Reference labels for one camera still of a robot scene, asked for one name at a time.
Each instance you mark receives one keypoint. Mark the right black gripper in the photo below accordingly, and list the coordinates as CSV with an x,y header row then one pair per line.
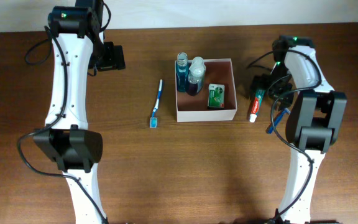
x,y
258,82

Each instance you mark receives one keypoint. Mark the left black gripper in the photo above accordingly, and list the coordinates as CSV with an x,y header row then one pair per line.
x,y
115,58

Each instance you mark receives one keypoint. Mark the red green toothpaste tube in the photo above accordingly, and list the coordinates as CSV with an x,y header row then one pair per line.
x,y
256,103

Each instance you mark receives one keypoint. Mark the blue disposable razor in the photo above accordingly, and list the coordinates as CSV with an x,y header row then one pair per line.
x,y
277,120

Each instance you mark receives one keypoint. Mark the green soap box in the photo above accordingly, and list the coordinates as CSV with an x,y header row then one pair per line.
x,y
216,96

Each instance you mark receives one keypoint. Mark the teal mouthwash bottle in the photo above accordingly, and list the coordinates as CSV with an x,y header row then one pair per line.
x,y
182,69

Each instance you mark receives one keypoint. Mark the blue white toothbrush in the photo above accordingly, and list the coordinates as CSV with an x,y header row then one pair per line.
x,y
153,119

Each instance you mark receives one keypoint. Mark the clear purple liquid bottle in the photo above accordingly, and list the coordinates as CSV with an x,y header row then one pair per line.
x,y
195,78

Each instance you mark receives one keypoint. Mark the white cardboard box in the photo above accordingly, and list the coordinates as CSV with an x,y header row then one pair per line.
x,y
195,108

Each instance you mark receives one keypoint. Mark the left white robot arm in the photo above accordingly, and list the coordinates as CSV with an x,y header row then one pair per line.
x,y
76,37

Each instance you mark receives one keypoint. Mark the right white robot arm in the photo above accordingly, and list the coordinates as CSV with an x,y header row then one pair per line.
x,y
296,83

